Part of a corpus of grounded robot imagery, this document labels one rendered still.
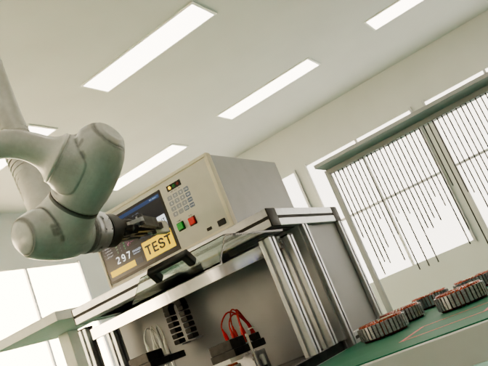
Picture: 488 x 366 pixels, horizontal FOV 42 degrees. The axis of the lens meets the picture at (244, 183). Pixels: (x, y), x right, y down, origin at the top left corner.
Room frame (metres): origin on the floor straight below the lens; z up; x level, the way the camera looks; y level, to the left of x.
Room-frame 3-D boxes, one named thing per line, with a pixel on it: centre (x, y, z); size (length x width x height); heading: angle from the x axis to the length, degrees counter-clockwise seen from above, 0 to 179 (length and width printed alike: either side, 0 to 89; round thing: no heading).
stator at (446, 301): (1.41, -0.34, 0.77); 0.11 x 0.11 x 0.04
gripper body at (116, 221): (1.35, 0.31, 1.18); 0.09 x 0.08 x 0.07; 153
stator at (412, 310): (1.61, -0.23, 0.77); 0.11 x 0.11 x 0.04
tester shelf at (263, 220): (1.79, 0.18, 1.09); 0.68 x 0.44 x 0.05; 63
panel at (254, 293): (1.73, 0.21, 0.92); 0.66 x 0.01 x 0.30; 63
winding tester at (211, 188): (1.79, 0.17, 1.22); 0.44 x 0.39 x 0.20; 63
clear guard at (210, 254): (1.42, 0.14, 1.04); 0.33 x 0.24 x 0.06; 153
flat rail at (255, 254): (1.59, 0.28, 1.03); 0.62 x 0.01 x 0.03; 63
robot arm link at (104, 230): (1.29, 0.34, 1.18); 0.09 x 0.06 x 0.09; 63
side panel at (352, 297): (1.72, -0.15, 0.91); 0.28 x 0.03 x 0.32; 153
